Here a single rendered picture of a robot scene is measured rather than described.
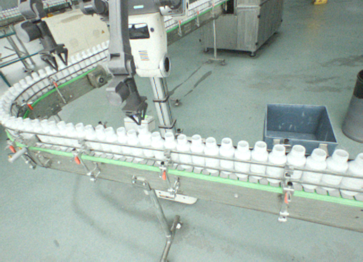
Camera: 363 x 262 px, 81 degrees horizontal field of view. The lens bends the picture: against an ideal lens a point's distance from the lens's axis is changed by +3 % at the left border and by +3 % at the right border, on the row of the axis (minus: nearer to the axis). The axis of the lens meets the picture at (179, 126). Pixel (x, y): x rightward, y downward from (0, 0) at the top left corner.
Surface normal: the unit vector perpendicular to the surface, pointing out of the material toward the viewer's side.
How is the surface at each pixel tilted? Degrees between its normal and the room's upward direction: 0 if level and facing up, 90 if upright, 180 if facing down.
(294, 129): 90
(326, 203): 90
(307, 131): 90
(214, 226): 0
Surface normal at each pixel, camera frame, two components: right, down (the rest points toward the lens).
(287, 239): -0.15, -0.77
